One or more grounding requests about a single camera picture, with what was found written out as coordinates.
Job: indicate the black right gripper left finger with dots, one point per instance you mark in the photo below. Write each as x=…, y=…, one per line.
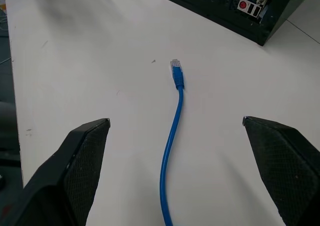
x=62, y=176

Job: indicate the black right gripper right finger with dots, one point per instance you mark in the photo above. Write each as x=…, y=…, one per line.
x=287, y=166

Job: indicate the black computer case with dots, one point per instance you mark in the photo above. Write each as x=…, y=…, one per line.
x=225, y=8

